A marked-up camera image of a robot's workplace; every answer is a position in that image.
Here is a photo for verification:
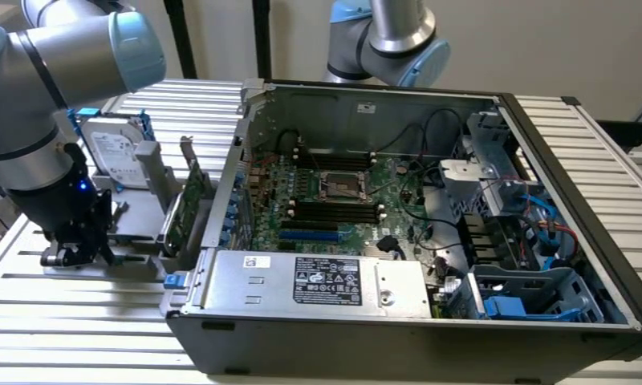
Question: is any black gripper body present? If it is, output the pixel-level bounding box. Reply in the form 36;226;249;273
8;176;113;244

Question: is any blue expansion slot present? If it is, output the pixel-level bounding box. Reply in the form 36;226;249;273
277;230;340;241

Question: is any black expansion slot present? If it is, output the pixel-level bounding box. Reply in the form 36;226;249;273
281;219;340;233

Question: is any black RAM slot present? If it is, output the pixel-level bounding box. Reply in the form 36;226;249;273
287;205;386;213
287;210;386;218
296;153;375;160
287;216;386;224
296;163;375;171
296;158;375;165
287;200;386;208
296;148;375;156

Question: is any grey parts rack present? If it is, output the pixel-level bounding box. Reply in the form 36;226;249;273
40;140;195;282

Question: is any silver hard disk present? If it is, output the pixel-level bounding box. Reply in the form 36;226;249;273
78;114;145;188

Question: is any green graphics card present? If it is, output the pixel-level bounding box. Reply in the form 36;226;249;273
159;135;219;258

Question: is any hard drive in blue caddy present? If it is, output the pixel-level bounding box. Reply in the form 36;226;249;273
66;106;157;190

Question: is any grey power supply unit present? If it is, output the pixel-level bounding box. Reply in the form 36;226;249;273
199;249;434;320

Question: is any black pole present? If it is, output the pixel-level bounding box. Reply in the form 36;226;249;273
251;0;273;80
167;0;200;80

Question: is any black open PC case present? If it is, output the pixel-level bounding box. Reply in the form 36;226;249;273
159;78;642;377

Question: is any green motherboard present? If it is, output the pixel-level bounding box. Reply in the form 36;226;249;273
240;151;435;258

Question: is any black finned fan shroud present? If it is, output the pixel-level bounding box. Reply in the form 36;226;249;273
456;213;521;266

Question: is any metal disk bay cage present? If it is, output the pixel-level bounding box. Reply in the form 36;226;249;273
438;111;547;214

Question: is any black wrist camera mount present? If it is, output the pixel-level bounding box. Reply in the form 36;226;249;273
58;140;93;194

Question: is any short black looped wire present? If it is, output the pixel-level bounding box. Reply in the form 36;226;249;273
273;128;302;158

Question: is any CPU socket with metal frame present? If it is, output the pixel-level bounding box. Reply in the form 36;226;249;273
311;169;370;202

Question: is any long black arched wire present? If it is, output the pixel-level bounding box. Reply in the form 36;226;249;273
375;107;464;158

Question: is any grey disk bay with blue bracket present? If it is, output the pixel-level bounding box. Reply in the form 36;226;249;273
467;263;607;322

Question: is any blue SATA wire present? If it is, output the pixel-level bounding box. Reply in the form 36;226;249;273
517;191;562;270

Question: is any red SATA wire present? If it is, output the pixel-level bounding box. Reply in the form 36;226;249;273
543;223;578;258

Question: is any black table bracket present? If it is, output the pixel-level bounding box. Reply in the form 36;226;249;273
593;119;642;148

